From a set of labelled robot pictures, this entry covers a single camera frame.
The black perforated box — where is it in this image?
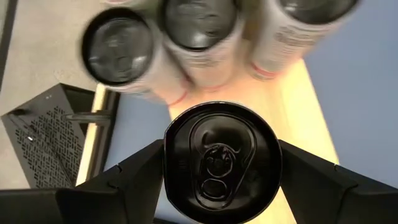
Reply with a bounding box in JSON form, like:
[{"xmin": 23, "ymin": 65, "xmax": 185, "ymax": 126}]
[{"xmin": 0, "ymin": 82, "xmax": 96, "ymax": 190}]

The wooden shelf black metal frame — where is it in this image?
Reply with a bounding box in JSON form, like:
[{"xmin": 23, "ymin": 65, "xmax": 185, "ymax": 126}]
[{"xmin": 167, "ymin": 58, "xmax": 340, "ymax": 224}]

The white Celsius can black lid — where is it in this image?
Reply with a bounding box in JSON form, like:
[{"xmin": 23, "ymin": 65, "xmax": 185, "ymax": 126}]
[{"xmin": 80, "ymin": 6, "xmax": 190, "ymax": 106}]

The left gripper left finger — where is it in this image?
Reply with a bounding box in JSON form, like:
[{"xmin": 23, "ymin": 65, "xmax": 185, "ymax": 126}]
[{"xmin": 0, "ymin": 139, "xmax": 165, "ymax": 224}]

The blue table mat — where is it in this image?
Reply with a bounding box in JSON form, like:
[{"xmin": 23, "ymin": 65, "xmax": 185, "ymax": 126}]
[{"xmin": 104, "ymin": 0, "xmax": 398, "ymax": 224}]

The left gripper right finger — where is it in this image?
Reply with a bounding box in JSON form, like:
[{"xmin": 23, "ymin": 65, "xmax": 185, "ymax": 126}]
[{"xmin": 278, "ymin": 139, "xmax": 398, "ymax": 224}]

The black table frame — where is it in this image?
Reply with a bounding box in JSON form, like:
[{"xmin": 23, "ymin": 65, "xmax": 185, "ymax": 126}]
[{"xmin": 63, "ymin": 90, "xmax": 122, "ymax": 187}]

